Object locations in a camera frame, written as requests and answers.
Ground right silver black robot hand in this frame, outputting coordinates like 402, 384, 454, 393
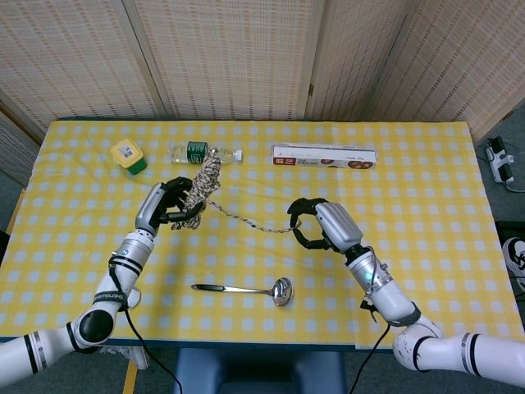
286, 197, 364, 254

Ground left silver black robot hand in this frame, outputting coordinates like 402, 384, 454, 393
135, 176, 206, 238

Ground braided rope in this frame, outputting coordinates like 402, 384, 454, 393
170, 148, 303, 235

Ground green jar yellow lid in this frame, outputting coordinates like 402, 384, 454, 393
109, 138, 148, 176

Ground clear bottle green label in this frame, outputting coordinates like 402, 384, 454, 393
166, 140, 244, 165

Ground white baking paper box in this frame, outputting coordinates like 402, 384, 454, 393
272, 142, 377, 171

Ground yellow white checkered tablecloth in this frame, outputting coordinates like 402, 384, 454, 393
0, 120, 525, 350

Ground woven bamboo screen panel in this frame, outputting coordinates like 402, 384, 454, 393
0, 0, 167, 135
0, 100, 44, 188
368, 0, 525, 140
305, 0, 411, 122
122, 0, 327, 121

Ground blue chair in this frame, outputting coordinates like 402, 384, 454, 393
174, 347, 348, 394

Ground white power strip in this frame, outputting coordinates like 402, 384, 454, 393
486, 135, 518, 185

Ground white black sneaker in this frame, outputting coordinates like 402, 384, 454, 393
502, 236, 525, 291

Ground steel ladle black handle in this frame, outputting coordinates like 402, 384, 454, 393
190, 277, 294, 308

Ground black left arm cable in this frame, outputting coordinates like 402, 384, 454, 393
108, 258, 184, 394

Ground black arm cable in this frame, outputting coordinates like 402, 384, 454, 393
346, 303, 390, 394
108, 258, 184, 394

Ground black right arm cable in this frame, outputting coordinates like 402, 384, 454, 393
346, 303, 390, 394

